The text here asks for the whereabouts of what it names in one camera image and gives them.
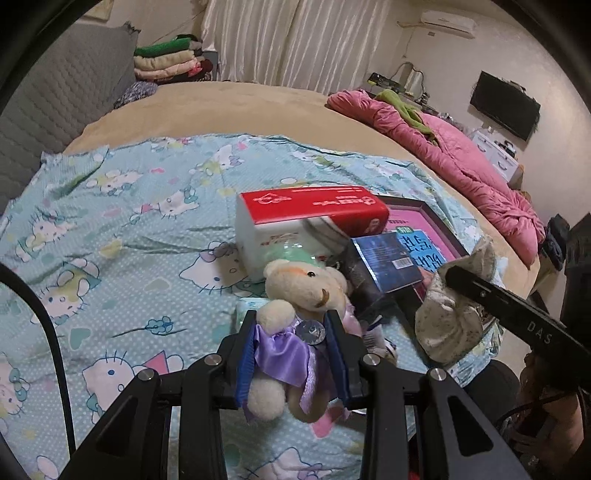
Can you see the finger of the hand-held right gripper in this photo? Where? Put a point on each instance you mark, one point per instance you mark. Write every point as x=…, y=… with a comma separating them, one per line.
x=508, y=309

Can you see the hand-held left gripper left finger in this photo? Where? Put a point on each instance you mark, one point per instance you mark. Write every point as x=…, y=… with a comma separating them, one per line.
x=244, y=364

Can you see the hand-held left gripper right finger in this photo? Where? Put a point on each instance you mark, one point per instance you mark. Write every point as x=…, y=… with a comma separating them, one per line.
x=339, y=364

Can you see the white floral cloth bundle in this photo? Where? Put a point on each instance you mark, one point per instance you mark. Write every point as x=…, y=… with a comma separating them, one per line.
x=452, y=318

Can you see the green white tissue pack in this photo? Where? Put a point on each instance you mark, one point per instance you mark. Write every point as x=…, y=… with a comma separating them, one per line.
x=249, y=305

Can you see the cream teddy bear purple dress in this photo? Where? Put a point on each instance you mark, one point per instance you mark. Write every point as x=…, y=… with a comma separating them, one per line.
x=295, y=286

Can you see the dark purple box tray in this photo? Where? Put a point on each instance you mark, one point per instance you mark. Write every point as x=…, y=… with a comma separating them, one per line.
x=401, y=203

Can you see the black bag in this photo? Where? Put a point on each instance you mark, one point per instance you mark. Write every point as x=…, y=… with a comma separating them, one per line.
x=556, y=244

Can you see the pink book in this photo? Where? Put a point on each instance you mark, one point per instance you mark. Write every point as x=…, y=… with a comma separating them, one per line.
x=429, y=226

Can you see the dark blue box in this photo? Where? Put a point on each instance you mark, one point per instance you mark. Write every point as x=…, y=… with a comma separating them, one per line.
x=383, y=258

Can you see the white drawer cabinet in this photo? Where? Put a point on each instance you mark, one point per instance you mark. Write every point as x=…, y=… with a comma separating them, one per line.
x=498, y=152

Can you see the pink quilt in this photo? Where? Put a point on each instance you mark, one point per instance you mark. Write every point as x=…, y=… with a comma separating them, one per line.
x=461, y=161

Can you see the red white tissue box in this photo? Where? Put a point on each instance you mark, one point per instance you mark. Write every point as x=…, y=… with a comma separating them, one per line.
x=314, y=203

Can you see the cartoon cat printed blanket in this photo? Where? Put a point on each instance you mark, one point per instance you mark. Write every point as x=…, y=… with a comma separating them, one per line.
x=115, y=230

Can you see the black monitor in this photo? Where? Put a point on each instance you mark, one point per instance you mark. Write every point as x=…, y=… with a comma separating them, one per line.
x=505, y=106

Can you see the green cloth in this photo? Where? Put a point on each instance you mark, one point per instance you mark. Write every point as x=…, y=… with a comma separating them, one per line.
x=401, y=106

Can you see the beige bed sheet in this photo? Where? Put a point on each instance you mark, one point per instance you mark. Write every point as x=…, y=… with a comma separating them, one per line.
x=231, y=106

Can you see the black electronic device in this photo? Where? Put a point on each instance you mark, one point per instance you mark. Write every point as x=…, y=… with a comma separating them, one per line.
x=385, y=79

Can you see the white air conditioner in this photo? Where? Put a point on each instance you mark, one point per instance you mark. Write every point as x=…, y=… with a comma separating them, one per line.
x=448, y=21

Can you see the dark patterned cloth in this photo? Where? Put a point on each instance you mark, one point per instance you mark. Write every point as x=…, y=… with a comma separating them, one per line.
x=136, y=94

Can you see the stack of folded clothes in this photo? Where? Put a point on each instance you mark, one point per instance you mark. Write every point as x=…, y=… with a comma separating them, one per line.
x=171, y=57

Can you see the grey quilted headboard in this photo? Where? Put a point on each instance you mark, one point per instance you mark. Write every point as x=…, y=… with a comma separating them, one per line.
x=60, y=106

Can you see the white curtain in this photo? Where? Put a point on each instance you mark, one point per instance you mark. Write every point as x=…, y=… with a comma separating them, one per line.
x=300, y=41

